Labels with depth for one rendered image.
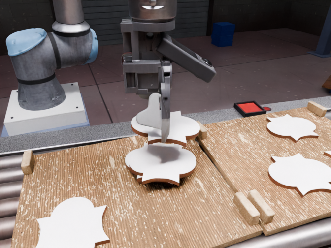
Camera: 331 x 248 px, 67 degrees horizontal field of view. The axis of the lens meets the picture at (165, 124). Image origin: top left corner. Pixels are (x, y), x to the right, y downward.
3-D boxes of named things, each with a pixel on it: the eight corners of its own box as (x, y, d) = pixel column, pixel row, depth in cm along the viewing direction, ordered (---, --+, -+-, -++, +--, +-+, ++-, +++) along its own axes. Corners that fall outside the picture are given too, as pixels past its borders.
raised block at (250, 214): (231, 201, 49) (233, 191, 47) (240, 199, 49) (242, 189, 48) (249, 227, 44) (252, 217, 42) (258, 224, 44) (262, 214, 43)
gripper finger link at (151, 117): (137, 143, 47) (136, 93, 46) (169, 142, 47) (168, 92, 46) (136, 146, 44) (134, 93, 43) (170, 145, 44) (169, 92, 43)
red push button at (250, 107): (236, 108, 85) (237, 104, 85) (252, 106, 86) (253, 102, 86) (245, 116, 80) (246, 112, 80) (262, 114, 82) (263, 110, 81)
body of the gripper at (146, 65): (128, 80, 50) (123, 15, 43) (172, 79, 50) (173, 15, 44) (125, 98, 43) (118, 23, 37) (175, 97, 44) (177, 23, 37)
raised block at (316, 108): (305, 108, 81) (308, 101, 79) (310, 108, 81) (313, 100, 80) (320, 117, 76) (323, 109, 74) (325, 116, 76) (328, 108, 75)
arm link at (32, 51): (13, 71, 85) (-1, 29, 77) (54, 64, 91) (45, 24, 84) (18, 83, 76) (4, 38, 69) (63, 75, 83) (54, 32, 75)
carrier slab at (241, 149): (190, 131, 72) (190, 126, 72) (306, 110, 83) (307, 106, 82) (265, 236, 44) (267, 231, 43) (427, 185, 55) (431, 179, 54)
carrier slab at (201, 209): (28, 161, 61) (26, 156, 60) (184, 131, 73) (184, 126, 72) (-1, 326, 33) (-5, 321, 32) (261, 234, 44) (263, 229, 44)
